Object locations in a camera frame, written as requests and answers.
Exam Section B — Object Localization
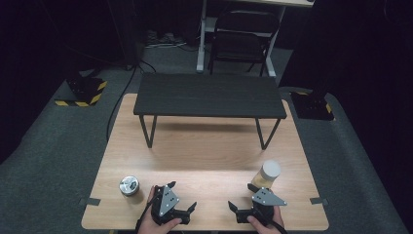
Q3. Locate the white power strip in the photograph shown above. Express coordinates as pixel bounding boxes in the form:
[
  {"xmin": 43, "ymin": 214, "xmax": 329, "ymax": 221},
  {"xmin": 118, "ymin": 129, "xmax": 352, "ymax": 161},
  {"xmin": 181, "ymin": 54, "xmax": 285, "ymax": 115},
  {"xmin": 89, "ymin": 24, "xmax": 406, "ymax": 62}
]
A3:
[{"xmin": 144, "ymin": 29, "xmax": 188, "ymax": 50}]

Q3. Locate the black right gripper strap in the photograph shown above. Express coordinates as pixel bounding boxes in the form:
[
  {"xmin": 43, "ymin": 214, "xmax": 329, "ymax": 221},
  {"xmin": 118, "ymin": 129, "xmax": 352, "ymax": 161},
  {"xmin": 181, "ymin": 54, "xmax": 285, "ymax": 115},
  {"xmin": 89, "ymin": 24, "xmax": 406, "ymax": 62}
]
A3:
[{"xmin": 272, "ymin": 219, "xmax": 289, "ymax": 234}]

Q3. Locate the black gripper strap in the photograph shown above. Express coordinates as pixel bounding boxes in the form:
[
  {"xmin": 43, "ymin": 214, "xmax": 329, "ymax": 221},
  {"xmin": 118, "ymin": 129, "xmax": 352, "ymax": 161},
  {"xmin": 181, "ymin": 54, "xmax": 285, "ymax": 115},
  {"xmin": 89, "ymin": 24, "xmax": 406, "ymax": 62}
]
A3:
[
  {"xmin": 134, "ymin": 194, "xmax": 157, "ymax": 234},
  {"xmin": 272, "ymin": 219, "xmax": 289, "ymax": 234}
]

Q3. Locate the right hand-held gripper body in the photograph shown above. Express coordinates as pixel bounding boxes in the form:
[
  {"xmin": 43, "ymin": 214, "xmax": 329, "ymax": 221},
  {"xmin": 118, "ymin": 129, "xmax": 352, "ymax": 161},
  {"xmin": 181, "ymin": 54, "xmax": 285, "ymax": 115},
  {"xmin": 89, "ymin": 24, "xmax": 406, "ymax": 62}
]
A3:
[{"xmin": 236, "ymin": 187, "xmax": 288, "ymax": 227}]

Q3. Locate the person's right hand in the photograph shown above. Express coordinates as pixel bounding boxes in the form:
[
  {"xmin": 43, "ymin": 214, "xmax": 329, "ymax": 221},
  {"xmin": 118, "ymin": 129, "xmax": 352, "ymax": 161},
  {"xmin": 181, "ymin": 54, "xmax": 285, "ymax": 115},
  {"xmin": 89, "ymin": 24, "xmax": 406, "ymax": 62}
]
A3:
[{"xmin": 246, "ymin": 205, "xmax": 285, "ymax": 234}]

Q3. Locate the silver-lid jar of brown powder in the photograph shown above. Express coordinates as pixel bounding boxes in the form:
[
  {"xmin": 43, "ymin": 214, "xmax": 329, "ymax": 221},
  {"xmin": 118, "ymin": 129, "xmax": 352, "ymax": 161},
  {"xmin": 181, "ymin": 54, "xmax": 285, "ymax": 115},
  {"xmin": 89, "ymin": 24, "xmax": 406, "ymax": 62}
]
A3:
[{"xmin": 118, "ymin": 175, "xmax": 141, "ymax": 197}]

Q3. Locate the black left gripper strap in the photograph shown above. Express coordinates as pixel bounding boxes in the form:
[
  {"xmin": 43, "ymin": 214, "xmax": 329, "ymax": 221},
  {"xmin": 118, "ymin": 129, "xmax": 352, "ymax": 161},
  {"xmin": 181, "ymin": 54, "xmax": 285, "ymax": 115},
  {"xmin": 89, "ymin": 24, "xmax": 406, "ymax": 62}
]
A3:
[{"xmin": 134, "ymin": 194, "xmax": 157, "ymax": 234}]

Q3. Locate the black stand base striped tape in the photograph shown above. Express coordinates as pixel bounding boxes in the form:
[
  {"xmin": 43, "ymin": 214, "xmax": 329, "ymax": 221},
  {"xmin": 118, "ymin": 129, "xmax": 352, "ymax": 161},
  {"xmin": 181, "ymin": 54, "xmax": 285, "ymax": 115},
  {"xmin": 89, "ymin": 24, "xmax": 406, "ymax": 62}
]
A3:
[
  {"xmin": 54, "ymin": 75, "xmax": 108, "ymax": 108},
  {"xmin": 289, "ymin": 90, "xmax": 336, "ymax": 122}
]

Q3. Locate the black shelf with wire legs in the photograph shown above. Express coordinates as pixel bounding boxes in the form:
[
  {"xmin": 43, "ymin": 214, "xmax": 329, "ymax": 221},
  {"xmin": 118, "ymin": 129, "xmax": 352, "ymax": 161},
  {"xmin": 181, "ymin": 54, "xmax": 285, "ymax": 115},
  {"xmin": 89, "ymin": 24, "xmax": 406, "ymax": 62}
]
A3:
[{"xmin": 132, "ymin": 71, "xmax": 288, "ymax": 151}]

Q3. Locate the black folding chair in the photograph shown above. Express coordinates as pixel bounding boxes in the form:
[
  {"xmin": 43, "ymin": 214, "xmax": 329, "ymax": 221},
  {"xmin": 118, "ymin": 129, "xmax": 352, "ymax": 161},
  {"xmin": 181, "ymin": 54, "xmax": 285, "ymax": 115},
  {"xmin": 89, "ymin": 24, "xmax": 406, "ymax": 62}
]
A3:
[{"xmin": 207, "ymin": 11, "xmax": 282, "ymax": 78}]

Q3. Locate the white-lid jar of yellow powder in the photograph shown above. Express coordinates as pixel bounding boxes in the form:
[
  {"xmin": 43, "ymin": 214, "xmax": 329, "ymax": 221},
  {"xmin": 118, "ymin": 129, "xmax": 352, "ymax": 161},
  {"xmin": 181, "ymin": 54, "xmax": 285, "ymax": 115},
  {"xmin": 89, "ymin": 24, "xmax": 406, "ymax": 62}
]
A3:
[{"xmin": 251, "ymin": 159, "xmax": 282, "ymax": 190}]

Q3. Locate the black floor cable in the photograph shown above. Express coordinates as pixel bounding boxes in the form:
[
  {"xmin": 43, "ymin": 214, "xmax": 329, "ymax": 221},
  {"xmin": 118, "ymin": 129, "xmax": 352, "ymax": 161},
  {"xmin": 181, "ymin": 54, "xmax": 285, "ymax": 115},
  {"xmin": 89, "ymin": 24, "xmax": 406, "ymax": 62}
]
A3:
[{"xmin": 105, "ymin": 60, "xmax": 157, "ymax": 142}]

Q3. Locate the grey tape piece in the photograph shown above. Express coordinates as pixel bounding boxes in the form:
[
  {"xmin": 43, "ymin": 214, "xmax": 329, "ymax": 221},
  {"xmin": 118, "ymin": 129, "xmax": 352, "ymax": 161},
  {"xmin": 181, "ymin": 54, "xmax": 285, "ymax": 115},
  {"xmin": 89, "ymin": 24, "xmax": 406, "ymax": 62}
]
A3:
[
  {"xmin": 309, "ymin": 196, "xmax": 330, "ymax": 206},
  {"xmin": 78, "ymin": 197, "xmax": 102, "ymax": 207}
]

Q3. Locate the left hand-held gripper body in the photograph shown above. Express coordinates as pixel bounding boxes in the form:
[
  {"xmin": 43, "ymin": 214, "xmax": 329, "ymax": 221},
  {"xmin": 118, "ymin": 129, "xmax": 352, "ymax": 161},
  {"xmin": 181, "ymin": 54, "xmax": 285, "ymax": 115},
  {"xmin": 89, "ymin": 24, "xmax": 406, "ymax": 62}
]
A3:
[{"xmin": 150, "ymin": 184, "xmax": 191, "ymax": 226}]

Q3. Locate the person's left hand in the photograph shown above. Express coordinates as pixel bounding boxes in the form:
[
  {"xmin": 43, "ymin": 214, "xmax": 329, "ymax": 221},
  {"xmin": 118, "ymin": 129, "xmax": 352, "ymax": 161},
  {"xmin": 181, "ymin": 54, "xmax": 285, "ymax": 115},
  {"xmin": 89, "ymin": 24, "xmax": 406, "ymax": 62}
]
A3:
[{"xmin": 137, "ymin": 185, "xmax": 183, "ymax": 234}]

